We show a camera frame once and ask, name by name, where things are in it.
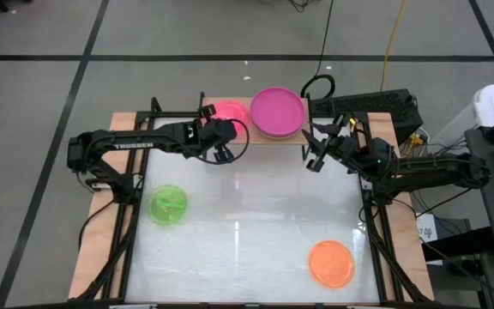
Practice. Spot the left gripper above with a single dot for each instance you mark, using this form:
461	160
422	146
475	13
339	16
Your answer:
219	133

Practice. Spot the translucent pink plate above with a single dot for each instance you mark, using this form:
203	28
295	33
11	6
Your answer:
232	110

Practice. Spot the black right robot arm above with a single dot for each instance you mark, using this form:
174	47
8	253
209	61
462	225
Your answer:
435	165

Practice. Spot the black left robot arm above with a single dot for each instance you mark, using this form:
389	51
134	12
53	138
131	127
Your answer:
131	145

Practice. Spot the black metal table frame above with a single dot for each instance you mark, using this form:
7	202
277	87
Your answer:
170	114

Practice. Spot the translucent orange plate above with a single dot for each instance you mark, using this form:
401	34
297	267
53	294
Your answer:
332	264

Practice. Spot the opaque purple plate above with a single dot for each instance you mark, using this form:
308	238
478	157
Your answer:
278	111

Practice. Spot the plywood base board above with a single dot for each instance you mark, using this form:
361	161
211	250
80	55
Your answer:
92	240

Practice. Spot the translucent green plate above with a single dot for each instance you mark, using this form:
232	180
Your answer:
167	205

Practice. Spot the wooden shelf board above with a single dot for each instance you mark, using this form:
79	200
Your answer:
251	140

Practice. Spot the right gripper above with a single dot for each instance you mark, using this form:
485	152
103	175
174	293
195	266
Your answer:
342	150

